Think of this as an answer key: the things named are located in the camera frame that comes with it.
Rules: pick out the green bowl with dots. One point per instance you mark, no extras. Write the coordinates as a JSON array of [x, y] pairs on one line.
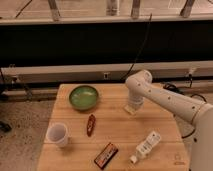
[[83, 97]]

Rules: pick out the white plastic bottle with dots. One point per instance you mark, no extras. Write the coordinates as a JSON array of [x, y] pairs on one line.
[[145, 147]]

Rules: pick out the grey metal rail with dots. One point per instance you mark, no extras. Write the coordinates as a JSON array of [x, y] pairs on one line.
[[105, 72]]

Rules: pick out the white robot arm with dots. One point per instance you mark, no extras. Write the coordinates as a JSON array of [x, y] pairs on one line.
[[196, 112]]

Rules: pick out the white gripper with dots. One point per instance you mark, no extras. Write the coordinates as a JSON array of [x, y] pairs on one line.
[[135, 100]]

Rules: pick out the white plastic cup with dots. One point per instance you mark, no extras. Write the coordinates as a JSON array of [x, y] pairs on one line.
[[57, 133]]

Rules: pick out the brown chocolate bar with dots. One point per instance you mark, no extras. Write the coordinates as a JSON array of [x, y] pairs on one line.
[[105, 156]]

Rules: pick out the red chili pepper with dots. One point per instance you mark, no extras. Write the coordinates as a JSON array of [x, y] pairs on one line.
[[90, 125]]

